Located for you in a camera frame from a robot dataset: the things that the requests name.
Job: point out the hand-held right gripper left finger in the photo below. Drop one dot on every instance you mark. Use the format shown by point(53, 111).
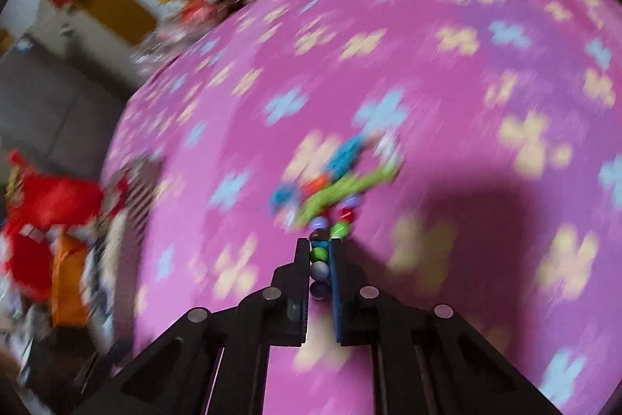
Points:
point(299, 298)

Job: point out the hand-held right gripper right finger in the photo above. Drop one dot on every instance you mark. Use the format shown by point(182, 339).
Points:
point(337, 293)

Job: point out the orange packet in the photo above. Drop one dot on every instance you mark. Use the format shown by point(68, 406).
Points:
point(70, 279)

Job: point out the pink floral blanket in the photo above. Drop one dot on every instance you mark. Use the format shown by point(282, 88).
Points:
point(437, 79)

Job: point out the pile of plastic packets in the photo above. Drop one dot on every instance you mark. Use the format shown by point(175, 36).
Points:
point(194, 14)

